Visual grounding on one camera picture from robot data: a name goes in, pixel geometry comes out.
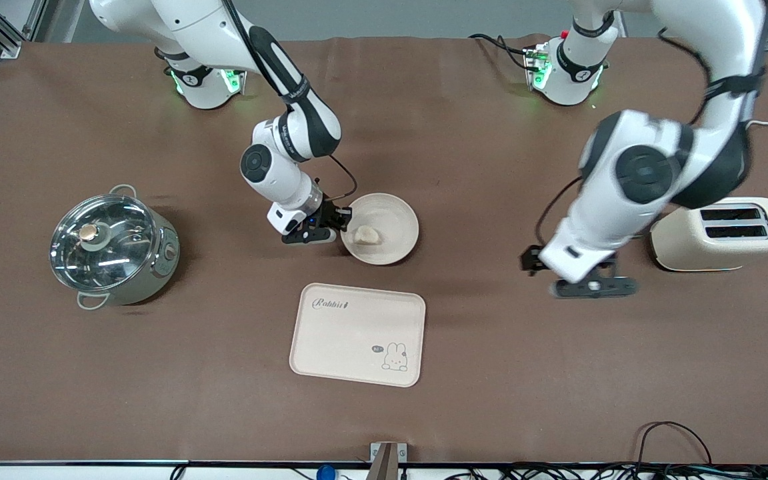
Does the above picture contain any round cream plate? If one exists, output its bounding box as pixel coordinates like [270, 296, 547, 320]
[340, 193, 420, 266]

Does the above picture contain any cream rabbit print tray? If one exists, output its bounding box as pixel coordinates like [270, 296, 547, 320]
[289, 283, 427, 388]

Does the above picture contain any cream two-slot toaster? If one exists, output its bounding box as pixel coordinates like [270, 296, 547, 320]
[649, 196, 768, 272]

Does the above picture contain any grey electric cooking pot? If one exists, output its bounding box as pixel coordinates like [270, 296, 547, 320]
[49, 185, 181, 311]

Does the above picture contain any brown table mat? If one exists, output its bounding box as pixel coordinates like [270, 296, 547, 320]
[0, 35, 768, 466]

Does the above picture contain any glass pot lid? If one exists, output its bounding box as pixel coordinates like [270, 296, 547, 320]
[49, 194, 157, 293]

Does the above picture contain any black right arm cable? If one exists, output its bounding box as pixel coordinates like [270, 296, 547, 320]
[223, 0, 359, 202]

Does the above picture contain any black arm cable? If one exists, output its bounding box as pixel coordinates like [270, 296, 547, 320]
[223, 0, 359, 202]
[535, 175, 585, 249]

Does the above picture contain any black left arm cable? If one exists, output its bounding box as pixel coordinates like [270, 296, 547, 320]
[535, 175, 585, 249]

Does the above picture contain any black looped cable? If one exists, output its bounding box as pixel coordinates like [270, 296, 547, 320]
[636, 421, 713, 467]

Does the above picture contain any black left base cable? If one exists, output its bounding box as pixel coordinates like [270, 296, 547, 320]
[469, 33, 533, 71]

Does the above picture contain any grey metal bracket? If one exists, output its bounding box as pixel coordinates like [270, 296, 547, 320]
[369, 442, 407, 480]

